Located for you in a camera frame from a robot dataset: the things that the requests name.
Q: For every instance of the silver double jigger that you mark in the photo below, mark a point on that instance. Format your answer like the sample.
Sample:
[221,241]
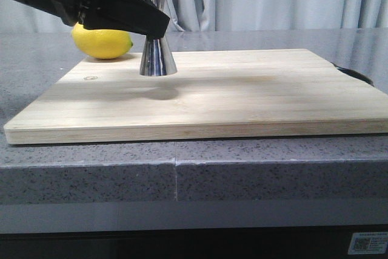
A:
[157,59]

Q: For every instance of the yellow lemon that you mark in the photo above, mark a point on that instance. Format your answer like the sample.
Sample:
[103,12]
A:
[101,43]

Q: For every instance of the grey curtain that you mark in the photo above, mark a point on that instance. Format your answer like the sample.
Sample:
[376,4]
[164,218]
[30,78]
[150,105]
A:
[245,15]

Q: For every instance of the wooden cutting board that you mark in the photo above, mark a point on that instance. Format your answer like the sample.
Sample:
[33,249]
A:
[218,94]

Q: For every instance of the white QR label sticker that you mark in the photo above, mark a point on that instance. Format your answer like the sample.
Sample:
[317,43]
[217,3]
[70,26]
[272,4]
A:
[368,243]

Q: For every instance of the black cutting board handle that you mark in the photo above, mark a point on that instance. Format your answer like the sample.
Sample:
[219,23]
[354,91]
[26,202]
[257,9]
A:
[354,74]

